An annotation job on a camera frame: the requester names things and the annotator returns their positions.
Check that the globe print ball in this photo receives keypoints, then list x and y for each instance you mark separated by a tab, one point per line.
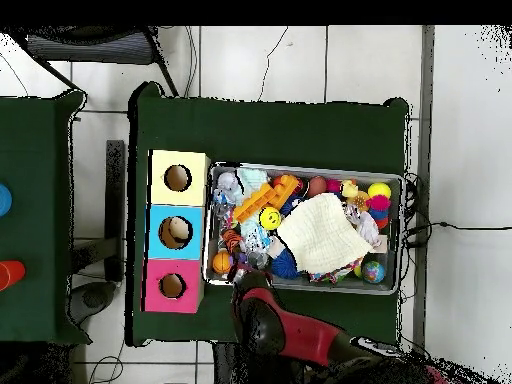
372	272

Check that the orange tiger striped toy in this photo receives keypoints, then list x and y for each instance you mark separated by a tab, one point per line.
232	238

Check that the orange cup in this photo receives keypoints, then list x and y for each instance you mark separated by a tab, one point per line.
11	274

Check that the yellow smiley ball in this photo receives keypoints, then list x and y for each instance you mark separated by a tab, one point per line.
270	218

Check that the blue cup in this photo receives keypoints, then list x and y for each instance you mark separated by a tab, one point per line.
4	200

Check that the dented silver can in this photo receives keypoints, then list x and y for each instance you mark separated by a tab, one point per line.
258	259

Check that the purple toy block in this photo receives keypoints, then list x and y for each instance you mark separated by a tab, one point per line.
239	260

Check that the small orange basketball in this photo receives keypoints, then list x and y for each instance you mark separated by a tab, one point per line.
221	262

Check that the black chair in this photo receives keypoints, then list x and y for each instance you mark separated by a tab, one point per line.
92	48

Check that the wooden box with three holes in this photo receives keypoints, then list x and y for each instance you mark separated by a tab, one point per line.
192	192

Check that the orange toy building brick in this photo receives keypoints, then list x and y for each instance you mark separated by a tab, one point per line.
256	202

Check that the dark green side table cloth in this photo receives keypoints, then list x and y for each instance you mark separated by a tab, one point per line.
36	160

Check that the black upright panel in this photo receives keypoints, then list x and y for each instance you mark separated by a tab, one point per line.
116	200

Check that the grey round base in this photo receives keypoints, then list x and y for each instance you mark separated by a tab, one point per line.
92	298

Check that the light blue knitted cloth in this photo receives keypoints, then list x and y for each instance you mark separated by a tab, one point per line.
252	179

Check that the cream knitted cloth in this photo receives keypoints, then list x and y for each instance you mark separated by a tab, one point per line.
324	236

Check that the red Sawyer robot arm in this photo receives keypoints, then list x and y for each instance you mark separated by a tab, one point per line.
304	336

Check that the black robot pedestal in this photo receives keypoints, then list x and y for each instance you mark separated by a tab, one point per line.
226	366

